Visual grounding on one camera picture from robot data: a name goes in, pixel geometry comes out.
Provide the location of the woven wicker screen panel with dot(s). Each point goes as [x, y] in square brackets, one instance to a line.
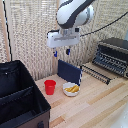
[31, 36]
[90, 50]

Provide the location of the red plastic cup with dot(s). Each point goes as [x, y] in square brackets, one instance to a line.
[50, 87]

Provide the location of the white bowl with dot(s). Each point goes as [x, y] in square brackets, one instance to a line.
[68, 93]

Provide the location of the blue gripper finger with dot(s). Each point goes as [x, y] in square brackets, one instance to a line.
[68, 51]
[55, 52]

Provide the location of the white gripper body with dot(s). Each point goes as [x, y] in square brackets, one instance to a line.
[61, 38]

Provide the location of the yellow food pieces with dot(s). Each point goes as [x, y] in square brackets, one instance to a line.
[72, 89]

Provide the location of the black fabric storage box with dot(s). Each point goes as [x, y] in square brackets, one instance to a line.
[18, 96]

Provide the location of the black toaster oven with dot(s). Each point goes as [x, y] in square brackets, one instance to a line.
[115, 42]

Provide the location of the dark blue upright board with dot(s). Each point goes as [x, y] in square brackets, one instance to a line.
[68, 71]

